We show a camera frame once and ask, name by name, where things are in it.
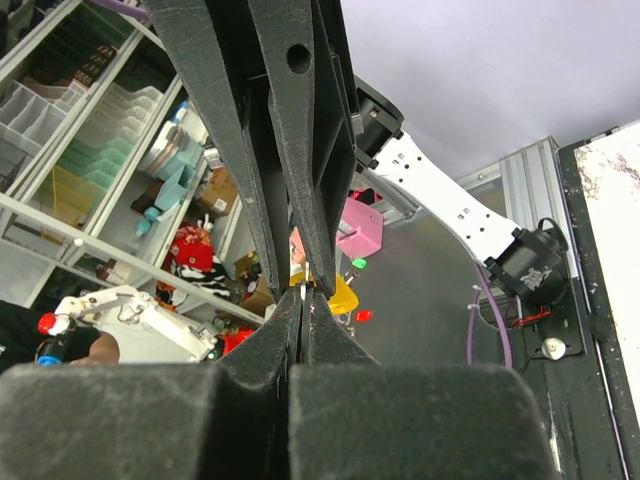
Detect white lead robot arm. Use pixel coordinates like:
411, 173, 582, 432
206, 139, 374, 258
1, 288, 301, 479

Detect pink plastic wedge block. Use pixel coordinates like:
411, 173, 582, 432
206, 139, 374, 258
336, 198, 384, 259

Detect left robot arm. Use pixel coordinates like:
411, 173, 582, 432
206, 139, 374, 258
146, 1, 567, 307

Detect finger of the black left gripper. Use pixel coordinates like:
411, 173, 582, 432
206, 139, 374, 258
249, 1, 345, 295
144, 0, 283, 299

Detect white storage shelf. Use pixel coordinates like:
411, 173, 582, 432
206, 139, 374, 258
1, 1, 258, 323

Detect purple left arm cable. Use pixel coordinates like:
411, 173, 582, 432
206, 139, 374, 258
465, 264, 515, 369

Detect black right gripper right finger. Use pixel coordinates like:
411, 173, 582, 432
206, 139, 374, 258
288, 290, 557, 479

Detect yellow plastic key tag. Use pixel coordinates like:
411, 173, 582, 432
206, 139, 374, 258
289, 271, 359, 316

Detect silver metal key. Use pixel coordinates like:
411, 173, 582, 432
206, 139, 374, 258
299, 262, 314, 301

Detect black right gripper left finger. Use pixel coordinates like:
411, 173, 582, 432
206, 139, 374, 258
1, 291, 302, 479

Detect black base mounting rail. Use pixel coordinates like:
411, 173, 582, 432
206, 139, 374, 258
525, 139, 639, 479

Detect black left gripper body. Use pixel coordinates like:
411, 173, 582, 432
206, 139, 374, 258
314, 1, 360, 210

